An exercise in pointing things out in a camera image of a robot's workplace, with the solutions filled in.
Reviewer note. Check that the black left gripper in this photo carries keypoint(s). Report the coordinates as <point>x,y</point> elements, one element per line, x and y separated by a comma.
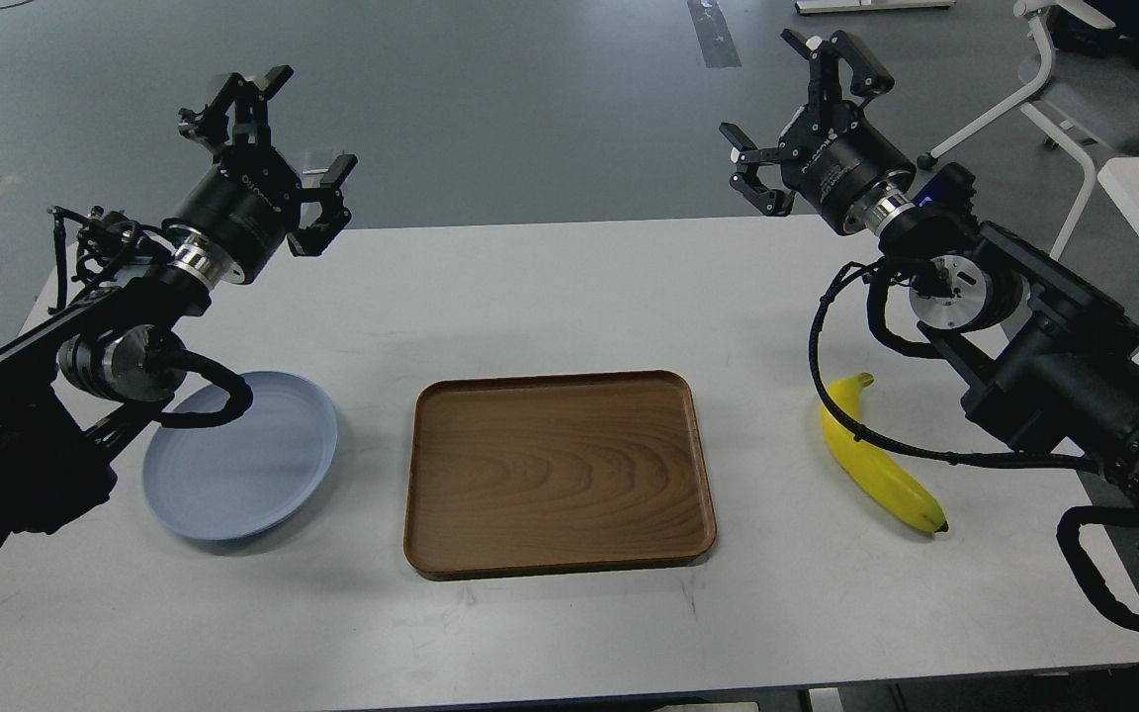
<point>249,208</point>

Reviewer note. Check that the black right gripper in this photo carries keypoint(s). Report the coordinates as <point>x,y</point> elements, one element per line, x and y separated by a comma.
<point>830,154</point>

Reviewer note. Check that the light blue plate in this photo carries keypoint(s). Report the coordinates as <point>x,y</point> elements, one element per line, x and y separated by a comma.
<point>245,477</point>

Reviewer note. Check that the yellow banana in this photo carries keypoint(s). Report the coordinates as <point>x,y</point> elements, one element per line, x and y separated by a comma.
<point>883,480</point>

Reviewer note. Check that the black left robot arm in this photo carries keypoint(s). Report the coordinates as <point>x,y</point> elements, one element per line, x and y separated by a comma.
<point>77,389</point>

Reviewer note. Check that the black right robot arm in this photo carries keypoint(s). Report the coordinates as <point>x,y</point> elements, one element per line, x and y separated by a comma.
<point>1047,357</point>

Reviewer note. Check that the white office chair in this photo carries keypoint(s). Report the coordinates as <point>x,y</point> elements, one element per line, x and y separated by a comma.
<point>1063,92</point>

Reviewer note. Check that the brown wooden tray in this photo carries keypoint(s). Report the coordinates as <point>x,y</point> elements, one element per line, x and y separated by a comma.
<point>540,476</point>

